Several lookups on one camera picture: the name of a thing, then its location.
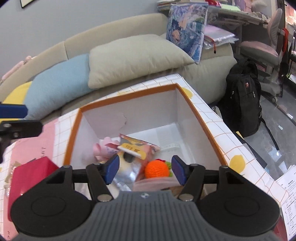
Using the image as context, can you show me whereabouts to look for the orange crochet fruit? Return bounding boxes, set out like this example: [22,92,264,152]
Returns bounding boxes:
[144,159,173,179]

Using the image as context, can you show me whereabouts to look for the pink cloth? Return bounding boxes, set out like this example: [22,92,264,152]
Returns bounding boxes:
[132,177,180,192]

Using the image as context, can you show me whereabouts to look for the yellow pillow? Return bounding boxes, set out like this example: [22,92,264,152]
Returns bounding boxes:
[0,81,33,123]

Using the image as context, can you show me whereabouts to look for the pink plush toy in box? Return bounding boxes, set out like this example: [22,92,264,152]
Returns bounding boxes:
[93,137,120,163]

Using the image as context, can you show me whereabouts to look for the clear plastic wrapper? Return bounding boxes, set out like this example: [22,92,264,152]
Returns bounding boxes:
[112,151,142,191]

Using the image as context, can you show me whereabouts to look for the yellow snack packet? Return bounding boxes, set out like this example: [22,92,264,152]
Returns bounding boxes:
[117,134,161,161]

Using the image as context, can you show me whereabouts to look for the red box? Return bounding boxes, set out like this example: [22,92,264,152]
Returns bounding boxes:
[8,157,59,221]

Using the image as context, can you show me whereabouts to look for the lemon pattern pink tablecloth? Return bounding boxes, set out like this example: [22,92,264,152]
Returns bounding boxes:
[1,75,288,240]

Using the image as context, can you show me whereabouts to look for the pink plush on sofa back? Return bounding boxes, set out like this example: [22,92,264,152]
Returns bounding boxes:
[1,56,32,84]

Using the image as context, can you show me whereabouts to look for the blue pillow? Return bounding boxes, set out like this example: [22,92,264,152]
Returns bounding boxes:
[24,54,92,120]

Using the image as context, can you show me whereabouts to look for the orange cardboard box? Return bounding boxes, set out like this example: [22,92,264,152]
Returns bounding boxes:
[63,83,230,200]

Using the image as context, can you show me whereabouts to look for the black backpack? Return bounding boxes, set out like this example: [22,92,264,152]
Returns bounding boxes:
[216,60,280,151]

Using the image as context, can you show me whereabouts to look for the beige sofa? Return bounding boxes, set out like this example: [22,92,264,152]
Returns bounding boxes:
[0,12,238,121]

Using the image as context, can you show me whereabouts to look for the paper sheets on floor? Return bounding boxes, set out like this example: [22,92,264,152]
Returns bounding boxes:
[277,166,296,240]

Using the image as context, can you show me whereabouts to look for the beige pillow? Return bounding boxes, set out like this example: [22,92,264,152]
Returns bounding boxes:
[88,34,195,89]

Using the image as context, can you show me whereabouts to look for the blue anime picture board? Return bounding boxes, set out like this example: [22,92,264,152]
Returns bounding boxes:
[166,2,209,63]

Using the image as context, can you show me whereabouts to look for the pink desk chair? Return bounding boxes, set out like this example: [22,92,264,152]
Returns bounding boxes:
[240,8,284,103]

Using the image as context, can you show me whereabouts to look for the cluttered desk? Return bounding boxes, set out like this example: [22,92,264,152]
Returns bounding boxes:
[157,1,268,48]

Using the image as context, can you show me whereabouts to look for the framed wall picture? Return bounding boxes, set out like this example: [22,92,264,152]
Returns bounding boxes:
[20,0,34,9]

